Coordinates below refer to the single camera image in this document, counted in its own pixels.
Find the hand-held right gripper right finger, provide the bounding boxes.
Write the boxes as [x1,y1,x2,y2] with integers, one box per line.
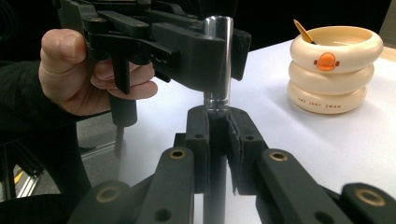
[227,106,354,224]

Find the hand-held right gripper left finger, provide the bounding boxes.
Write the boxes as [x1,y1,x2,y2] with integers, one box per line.
[136,105,210,224]

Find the black brush with silver ferrule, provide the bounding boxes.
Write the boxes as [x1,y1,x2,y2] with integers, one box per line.
[203,15,234,224]

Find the thin brush with gold ferrule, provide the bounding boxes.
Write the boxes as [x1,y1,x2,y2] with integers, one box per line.
[292,19,318,46]

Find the cream ringed brush holder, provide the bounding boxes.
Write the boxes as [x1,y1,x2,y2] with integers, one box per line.
[286,25,384,115]

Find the black curtain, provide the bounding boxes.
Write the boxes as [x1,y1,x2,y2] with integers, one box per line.
[0,0,393,63]

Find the white table cover sheet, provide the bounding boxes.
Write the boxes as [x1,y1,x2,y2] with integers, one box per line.
[118,39,396,224]

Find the wooden table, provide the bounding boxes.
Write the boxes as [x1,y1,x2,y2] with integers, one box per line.
[377,46,396,63]

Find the aluminium floor rail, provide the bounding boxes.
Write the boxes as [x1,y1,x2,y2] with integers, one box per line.
[13,141,120,200]

